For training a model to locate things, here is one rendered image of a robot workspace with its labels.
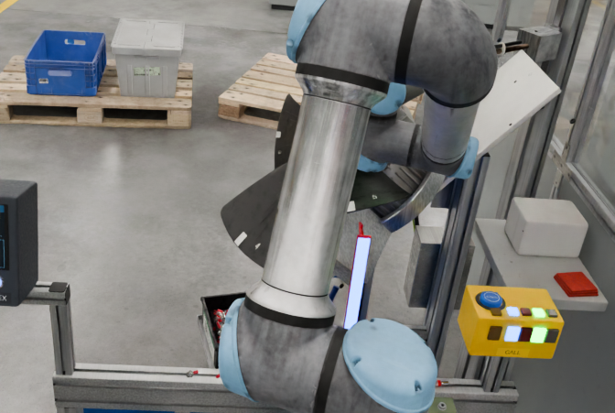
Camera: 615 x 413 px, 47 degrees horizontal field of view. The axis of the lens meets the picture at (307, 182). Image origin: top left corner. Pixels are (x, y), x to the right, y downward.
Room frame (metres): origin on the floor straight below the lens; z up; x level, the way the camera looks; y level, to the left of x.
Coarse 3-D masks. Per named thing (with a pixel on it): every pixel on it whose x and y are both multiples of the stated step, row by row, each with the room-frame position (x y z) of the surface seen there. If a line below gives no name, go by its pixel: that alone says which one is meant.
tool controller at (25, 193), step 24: (0, 192) 0.96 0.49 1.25; (24, 192) 0.98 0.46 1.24; (0, 216) 0.93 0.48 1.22; (24, 216) 0.97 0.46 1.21; (0, 240) 0.92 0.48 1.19; (24, 240) 0.95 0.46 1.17; (0, 264) 0.91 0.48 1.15; (24, 264) 0.94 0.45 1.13; (0, 288) 0.90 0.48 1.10; (24, 288) 0.93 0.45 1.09
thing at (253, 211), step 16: (272, 176) 1.45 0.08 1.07; (256, 192) 1.44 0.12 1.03; (272, 192) 1.42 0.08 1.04; (224, 208) 1.45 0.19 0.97; (240, 208) 1.43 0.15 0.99; (256, 208) 1.40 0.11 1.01; (272, 208) 1.39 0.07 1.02; (224, 224) 1.41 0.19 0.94; (240, 224) 1.39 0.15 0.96; (256, 224) 1.37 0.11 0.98; (272, 224) 1.36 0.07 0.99; (256, 240) 1.35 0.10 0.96; (256, 256) 1.31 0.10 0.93
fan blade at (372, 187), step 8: (360, 176) 1.26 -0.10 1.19; (368, 176) 1.26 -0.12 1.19; (376, 176) 1.26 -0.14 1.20; (384, 176) 1.26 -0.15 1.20; (360, 184) 1.22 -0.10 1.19; (368, 184) 1.22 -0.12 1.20; (376, 184) 1.22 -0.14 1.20; (384, 184) 1.22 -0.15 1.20; (392, 184) 1.22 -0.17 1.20; (352, 192) 1.19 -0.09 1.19; (360, 192) 1.19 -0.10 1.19; (368, 192) 1.19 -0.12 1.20; (376, 192) 1.18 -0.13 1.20; (384, 192) 1.18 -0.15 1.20; (392, 192) 1.18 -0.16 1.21; (400, 192) 1.18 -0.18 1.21; (352, 200) 1.17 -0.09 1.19; (360, 200) 1.16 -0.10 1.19; (368, 200) 1.16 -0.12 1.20; (376, 200) 1.15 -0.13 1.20; (384, 200) 1.15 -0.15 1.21; (392, 200) 1.15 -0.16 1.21; (360, 208) 1.13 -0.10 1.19; (368, 208) 1.13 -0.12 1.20
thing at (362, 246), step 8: (360, 240) 1.04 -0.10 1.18; (368, 240) 1.04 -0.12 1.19; (360, 248) 1.04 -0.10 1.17; (368, 248) 1.04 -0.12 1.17; (360, 256) 1.04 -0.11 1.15; (360, 264) 1.04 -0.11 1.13; (360, 272) 1.04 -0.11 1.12; (352, 280) 1.04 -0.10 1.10; (360, 280) 1.04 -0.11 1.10; (352, 288) 1.04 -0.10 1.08; (360, 288) 1.04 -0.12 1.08; (352, 296) 1.04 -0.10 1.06; (360, 296) 1.04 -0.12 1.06; (352, 304) 1.04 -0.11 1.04; (352, 312) 1.04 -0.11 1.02; (352, 320) 1.04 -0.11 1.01
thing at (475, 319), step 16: (480, 288) 1.09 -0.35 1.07; (496, 288) 1.09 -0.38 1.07; (512, 288) 1.10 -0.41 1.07; (528, 288) 1.10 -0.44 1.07; (464, 304) 1.08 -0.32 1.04; (480, 304) 1.04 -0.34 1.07; (512, 304) 1.05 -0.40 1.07; (528, 304) 1.05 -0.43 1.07; (544, 304) 1.06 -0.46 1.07; (464, 320) 1.06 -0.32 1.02; (480, 320) 1.00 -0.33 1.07; (496, 320) 1.00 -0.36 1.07; (512, 320) 1.01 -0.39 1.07; (528, 320) 1.01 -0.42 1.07; (544, 320) 1.01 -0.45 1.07; (560, 320) 1.02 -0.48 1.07; (464, 336) 1.04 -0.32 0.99; (480, 336) 1.00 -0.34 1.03; (480, 352) 1.00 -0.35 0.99; (496, 352) 1.00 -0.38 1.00; (512, 352) 1.01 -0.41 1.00; (528, 352) 1.01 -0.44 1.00; (544, 352) 1.01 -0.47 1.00
